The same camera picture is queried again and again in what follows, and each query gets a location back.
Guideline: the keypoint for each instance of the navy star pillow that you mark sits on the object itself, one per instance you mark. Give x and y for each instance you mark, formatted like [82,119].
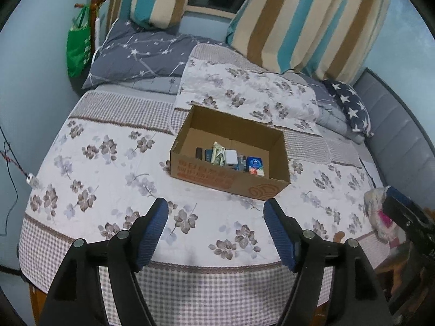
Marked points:
[352,106]

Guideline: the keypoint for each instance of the floral bedspread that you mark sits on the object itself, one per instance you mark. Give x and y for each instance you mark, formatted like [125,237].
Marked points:
[215,263]

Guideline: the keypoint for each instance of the folded floral quilt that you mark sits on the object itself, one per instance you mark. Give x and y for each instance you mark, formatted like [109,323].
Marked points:
[220,79]

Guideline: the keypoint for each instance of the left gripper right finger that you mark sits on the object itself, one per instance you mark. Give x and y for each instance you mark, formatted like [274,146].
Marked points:
[286,234]

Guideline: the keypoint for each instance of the brown cardboard box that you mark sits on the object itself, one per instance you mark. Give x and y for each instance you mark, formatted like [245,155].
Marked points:
[191,154]

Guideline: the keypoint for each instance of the blue card box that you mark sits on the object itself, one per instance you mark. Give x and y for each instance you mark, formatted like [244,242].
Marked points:
[254,166]

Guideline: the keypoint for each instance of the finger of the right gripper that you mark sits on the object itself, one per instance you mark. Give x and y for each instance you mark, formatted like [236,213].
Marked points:
[411,218]

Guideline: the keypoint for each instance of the green packet on bed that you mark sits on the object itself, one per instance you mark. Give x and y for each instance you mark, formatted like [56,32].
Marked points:
[218,154]

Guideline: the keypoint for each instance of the white square charger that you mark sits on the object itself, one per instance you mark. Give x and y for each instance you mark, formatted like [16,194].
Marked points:
[231,157]

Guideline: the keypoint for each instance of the grey constellation pillow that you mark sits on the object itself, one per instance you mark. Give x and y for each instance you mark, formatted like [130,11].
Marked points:
[145,60]

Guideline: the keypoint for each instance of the grey padded headboard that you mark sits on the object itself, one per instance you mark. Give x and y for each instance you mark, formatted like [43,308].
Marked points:
[401,149]

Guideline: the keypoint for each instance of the green shopping bag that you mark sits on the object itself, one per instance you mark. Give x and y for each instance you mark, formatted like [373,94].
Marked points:
[78,47]

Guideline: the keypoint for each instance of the folded grey blanket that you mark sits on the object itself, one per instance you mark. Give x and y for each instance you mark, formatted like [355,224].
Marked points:
[331,115]

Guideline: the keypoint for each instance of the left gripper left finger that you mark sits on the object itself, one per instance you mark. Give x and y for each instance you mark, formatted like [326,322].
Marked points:
[146,232]

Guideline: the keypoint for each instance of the white pink cloth bundle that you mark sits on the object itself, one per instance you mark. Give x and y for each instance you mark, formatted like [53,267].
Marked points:
[385,228]

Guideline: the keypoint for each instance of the wooden coat rack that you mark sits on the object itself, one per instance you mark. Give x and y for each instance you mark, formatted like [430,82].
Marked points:
[93,13]

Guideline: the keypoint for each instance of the right striped cushion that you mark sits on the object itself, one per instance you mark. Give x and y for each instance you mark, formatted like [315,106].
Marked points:
[324,39]

